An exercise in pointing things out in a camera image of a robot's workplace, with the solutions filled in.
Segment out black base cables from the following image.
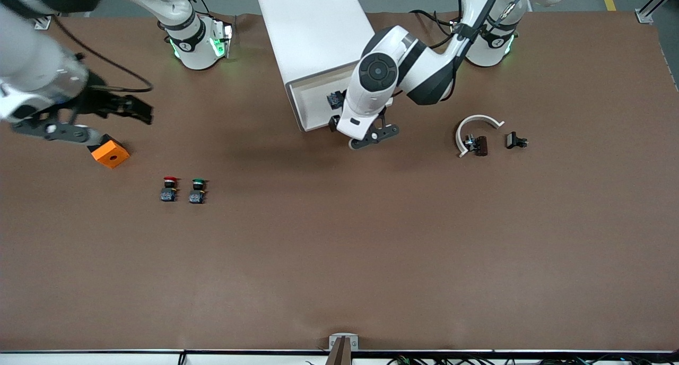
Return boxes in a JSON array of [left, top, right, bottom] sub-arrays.
[[411, 9, 462, 50]]

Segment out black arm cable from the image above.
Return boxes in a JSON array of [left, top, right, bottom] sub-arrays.
[[455, 0, 532, 37], [52, 16, 155, 94]]

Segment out black cable bundle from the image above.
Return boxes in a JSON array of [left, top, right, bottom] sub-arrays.
[[386, 354, 679, 365]]

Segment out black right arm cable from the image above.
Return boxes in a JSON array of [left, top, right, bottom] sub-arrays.
[[52, 16, 155, 94]]

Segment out white curved plastic piece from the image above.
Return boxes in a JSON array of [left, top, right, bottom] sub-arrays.
[[455, 114, 505, 158]]

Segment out green push button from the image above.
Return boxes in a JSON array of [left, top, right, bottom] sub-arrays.
[[188, 178, 208, 205]]

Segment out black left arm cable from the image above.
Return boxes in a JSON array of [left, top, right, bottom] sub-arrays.
[[455, 0, 532, 37]]

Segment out cream drawer with white lip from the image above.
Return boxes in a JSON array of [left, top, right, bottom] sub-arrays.
[[290, 67, 355, 133]]

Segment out white drawer cabinet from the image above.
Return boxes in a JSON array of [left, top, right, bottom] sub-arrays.
[[256, 0, 396, 133]]

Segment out red push button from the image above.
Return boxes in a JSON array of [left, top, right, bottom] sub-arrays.
[[160, 176, 179, 203]]

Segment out orange box with hole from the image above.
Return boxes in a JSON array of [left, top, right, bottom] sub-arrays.
[[88, 135, 130, 169]]

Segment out dark brown connector block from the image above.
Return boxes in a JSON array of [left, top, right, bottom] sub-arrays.
[[465, 135, 489, 157]]

